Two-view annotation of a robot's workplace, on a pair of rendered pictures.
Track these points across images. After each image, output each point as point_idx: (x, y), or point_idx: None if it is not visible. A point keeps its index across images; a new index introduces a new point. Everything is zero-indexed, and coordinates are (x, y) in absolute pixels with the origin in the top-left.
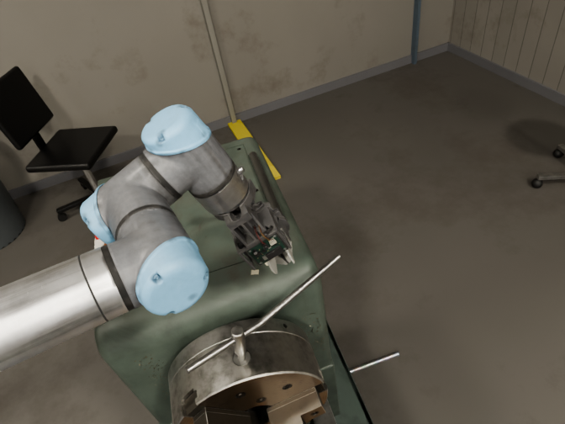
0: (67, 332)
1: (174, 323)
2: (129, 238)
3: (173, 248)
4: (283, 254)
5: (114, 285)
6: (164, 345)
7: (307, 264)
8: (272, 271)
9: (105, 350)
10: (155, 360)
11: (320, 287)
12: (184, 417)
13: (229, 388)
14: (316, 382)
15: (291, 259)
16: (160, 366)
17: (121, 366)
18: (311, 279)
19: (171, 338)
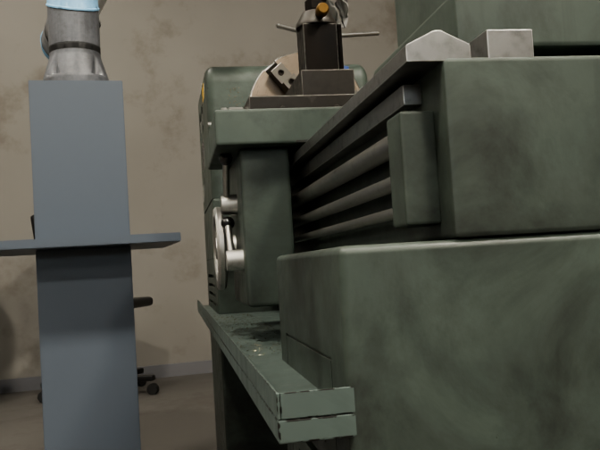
0: None
1: (261, 70)
2: None
3: None
4: (342, 19)
5: None
6: (250, 82)
7: (357, 64)
8: (335, 7)
9: (212, 72)
10: (239, 96)
11: (366, 79)
12: (263, 70)
13: (297, 54)
14: (355, 87)
15: (346, 3)
16: (240, 105)
17: (216, 90)
18: (358, 32)
19: (256, 78)
